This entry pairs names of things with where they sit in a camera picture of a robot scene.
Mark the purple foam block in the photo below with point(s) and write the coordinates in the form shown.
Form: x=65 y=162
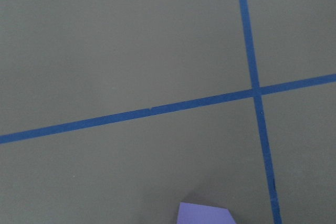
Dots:
x=199 y=214

